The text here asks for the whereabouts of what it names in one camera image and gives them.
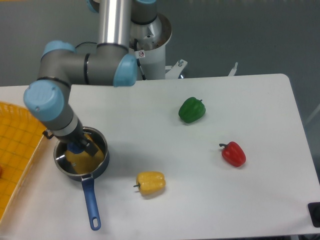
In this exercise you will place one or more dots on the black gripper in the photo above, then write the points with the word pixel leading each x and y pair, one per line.
pixel 74 137

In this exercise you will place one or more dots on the black device at table corner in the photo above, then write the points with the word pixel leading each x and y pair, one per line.
pixel 314 211

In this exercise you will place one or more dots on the yellow plastic basket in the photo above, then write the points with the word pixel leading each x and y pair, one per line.
pixel 21 136

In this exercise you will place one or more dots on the red bell pepper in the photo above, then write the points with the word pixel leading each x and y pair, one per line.
pixel 233 154

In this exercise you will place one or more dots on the yellow bell pepper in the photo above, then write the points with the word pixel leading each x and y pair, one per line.
pixel 150 182

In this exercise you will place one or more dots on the green bell pepper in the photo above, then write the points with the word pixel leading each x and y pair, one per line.
pixel 191 110

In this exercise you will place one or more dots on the yellow bread slice toy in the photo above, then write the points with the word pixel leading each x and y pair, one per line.
pixel 83 163

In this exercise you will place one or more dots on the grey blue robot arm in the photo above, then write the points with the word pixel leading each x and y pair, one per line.
pixel 111 65

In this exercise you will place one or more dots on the white table clamp bracket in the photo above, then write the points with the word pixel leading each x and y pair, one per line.
pixel 233 70

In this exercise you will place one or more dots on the glass pot lid blue knob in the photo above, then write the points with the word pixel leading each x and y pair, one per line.
pixel 64 166

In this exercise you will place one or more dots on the black pot blue handle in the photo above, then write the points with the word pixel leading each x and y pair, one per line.
pixel 88 186

